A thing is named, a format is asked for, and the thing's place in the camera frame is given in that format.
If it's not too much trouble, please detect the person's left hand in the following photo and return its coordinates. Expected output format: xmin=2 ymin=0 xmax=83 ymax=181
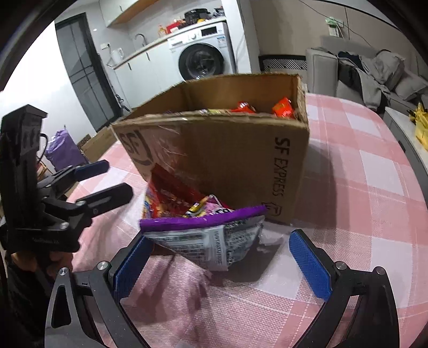
xmin=7 ymin=251 xmax=73 ymax=280

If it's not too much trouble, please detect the grey sofa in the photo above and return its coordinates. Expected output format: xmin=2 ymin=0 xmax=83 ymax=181
xmin=306 ymin=35 xmax=428 ymax=112

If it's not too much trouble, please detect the purple snack packet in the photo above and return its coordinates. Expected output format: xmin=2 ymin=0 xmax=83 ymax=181
xmin=139 ymin=205 xmax=269 ymax=272
xmin=185 ymin=195 xmax=236 ymax=218

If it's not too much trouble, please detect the white counter cabinet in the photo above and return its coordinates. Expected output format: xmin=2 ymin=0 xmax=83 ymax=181
xmin=112 ymin=42 xmax=183 ymax=112

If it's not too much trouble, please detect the black bag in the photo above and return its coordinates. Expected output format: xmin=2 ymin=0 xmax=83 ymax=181
xmin=338 ymin=52 xmax=364 ymax=92

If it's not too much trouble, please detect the white wall socket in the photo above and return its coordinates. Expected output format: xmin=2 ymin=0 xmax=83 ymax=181
xmin=325 ymin=17 xmax=345 ymax=36

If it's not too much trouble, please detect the red glossy snack packet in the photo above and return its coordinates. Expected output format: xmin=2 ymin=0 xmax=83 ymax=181
xmin=143 ymin=165 xmax=209 ymax=220

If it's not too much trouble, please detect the purple plastic bag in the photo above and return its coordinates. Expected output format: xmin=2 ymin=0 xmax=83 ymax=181
xmin=45 ymin=129 xmax=85 ymax=172

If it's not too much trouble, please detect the patterned black white panel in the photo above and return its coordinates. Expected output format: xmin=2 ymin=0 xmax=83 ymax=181
xmin=259 ymin=55 xmax=307 ymax=73

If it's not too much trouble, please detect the red pointed snack packet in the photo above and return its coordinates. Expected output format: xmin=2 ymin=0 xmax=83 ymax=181
xmin=230 ymin=101 xmax=257 ymax=113

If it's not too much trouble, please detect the white coffee table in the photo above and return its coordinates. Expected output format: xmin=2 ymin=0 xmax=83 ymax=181
xmin=383 ymin=106 xmax=428 ymax=155

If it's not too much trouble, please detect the printed cardboard box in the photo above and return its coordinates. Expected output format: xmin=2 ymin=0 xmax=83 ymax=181
xmin=79 ymin=127 xmax=118 ymax=163

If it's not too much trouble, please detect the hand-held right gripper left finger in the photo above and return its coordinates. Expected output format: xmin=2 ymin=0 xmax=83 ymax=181
xmin=45 ymin=232 xmax=155 ymax=348

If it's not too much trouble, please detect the dark glass door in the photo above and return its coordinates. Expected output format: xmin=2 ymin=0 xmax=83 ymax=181
xmin=55 ymin=13 xmax=118 ymax=133

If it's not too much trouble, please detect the pink checked tablecloth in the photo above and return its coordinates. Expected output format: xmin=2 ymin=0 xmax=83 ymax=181
xmin=65 ymin=92 xmax=428 ymax=348

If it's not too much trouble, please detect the white wall cabinet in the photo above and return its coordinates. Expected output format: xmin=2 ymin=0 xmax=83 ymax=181
xmin=98 ymin=0 xmax=148 ymax=26

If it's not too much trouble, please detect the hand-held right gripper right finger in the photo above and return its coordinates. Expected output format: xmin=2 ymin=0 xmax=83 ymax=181
xmin=289 ymin=229 xmax=400 ymax=348

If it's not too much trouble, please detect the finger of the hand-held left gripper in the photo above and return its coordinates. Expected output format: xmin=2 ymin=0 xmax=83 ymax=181
xmin=75 ymin=183 xmax=133 ymax=211
xmin=74 ymin=160 xmax=110 ymax=180

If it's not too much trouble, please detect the white washing machine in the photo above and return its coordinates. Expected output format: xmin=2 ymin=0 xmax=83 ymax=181
xmin=169 ymin=22 xmax=237 ymax=81

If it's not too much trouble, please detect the grey blanket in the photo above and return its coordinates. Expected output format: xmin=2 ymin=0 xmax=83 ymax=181
xmin=359 ymin=50 xmax=406 ymax=108

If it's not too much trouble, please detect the yellow plastic bag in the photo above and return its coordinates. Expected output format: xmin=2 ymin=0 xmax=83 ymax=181
xmin=407 ymin=103 xmax=428 ymax=150

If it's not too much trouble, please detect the brown cardboard box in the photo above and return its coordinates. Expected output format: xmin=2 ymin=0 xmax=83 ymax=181
xmin=110 ymin=74 xmax=311 ymax=225

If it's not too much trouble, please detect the red cookie snack packet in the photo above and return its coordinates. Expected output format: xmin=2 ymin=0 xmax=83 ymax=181
xmin=272 ymin=97 xmax=297 ymax=120

